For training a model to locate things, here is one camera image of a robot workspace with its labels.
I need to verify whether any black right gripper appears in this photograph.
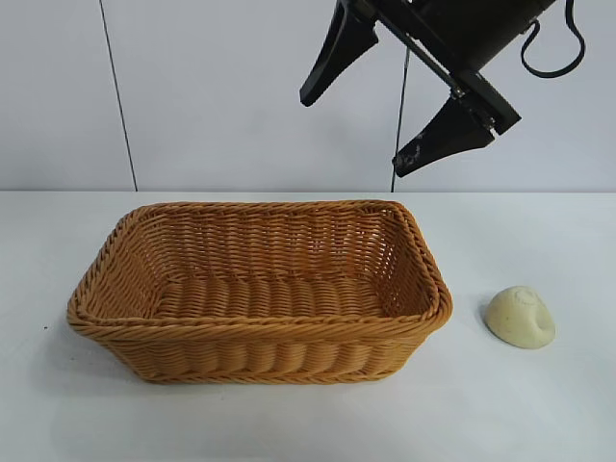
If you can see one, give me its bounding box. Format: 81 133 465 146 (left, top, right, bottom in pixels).
297 0 565 180

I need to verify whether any pale yellow egg yolk pastry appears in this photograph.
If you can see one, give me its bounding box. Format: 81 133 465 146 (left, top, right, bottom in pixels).
483 285 557 350

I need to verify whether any brown woven wicker basket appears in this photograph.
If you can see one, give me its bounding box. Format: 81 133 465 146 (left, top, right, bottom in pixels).
64 199 455 387

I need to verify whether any black right arm cable loop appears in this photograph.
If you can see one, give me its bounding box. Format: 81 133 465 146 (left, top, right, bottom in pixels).
518 0 588 78

